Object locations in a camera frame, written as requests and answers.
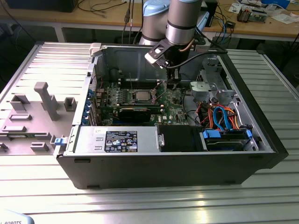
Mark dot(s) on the brown coil device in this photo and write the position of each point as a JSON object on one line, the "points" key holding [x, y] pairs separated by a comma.
{"points": [[244, 15]]}

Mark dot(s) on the pale blue teach pendant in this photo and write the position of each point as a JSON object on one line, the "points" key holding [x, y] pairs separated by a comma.
{"points": [[14, 217]]}

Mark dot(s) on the black desktop box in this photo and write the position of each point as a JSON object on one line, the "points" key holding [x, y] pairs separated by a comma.
{"points": [[213, 14]]}

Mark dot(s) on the white papers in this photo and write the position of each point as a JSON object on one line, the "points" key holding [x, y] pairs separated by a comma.
{"points": [[283, 18]]}

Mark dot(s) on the hard disk in blue carrier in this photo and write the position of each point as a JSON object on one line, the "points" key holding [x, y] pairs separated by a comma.
{"points": [[224, 145]]}

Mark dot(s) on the blue box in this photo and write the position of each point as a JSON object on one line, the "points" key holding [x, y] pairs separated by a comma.
{"points": [[275, 2]]}

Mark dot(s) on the silver metal device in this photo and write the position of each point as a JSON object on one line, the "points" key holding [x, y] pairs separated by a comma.
{"points": [[259, 16]]}

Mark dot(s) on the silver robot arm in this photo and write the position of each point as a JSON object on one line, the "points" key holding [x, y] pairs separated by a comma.
{"points": [[180, 21]]}

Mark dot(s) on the grey parts rack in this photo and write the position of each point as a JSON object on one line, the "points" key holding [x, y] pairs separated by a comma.
{"points": [[35, 130]]}

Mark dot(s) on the wooden workbench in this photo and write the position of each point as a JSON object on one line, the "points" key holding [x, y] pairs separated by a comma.
{"points": [[70, 18]]}

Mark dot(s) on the graphics card with black cooler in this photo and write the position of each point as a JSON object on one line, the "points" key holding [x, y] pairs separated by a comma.
{"points": [[134, 115]]}

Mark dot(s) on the small black box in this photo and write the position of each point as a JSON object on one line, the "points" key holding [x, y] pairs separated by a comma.
{"points": [[230, 24]]}

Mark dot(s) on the CPU socket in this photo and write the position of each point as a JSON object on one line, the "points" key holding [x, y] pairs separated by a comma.
{"points": [[133, 97]]}

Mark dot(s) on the blue plastic case latch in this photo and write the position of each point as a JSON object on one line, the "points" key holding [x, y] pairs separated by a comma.
{"points": [[59, 142]]}

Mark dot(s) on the black equipment box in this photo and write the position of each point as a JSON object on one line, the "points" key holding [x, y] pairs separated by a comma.
{"points": [[39, 5]]}

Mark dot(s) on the green motherboard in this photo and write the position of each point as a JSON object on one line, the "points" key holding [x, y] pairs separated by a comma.
{"points": [[174, 105]]}

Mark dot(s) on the thin metal locking lever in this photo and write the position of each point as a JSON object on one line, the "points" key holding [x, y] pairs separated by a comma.
{"points": [[131, 81], [161, 91]]}

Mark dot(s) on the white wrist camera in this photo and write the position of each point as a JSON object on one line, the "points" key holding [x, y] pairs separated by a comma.
{"points": [[153, 58]]}

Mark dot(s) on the light grey case latch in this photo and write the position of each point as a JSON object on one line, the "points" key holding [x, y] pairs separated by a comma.
{"points": [[95, 49]]}

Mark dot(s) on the silver metal drive cage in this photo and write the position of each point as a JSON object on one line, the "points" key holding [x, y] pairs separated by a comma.
{"points": [[201, 89]]}

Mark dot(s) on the silver power supply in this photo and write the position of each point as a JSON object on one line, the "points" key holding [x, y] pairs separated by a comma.
{"points": [[88, 140]]}

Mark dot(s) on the black PC case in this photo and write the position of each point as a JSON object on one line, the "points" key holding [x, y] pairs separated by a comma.
{"points": [[163, 170]]}

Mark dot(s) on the silver CPU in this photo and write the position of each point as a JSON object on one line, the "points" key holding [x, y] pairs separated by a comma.
{"points": [[142, 95]]}

